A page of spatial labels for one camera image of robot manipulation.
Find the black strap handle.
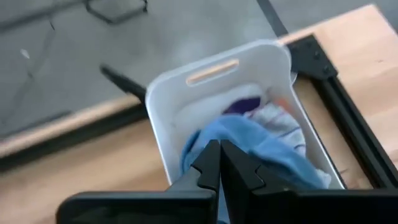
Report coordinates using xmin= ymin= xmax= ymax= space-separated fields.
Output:
xmin=99 ymin=64 xmax=147 ymax=102

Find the grey sock with pink toe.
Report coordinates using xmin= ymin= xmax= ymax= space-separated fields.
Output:
xmin=245 ymin=101 xmax=307 ymax=156

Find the small white plastic bin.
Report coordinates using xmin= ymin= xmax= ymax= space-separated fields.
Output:
xmin=145 ymin=39 xmax=346 ymax=191

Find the blue sock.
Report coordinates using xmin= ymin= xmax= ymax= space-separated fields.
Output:
xmin=180 ymin=114 xmax=326 ymax=224

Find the black aluminium table frame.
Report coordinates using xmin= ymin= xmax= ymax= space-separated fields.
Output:
xmin=0 ymin=33 xmax=398 ymax=191

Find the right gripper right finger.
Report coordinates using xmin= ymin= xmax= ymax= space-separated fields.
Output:
xmin=220 ymin=139 xmax=398 ymax=224

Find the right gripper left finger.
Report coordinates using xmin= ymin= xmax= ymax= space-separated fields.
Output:
xmin=55 ymin=139 xmax=221 ymax=224

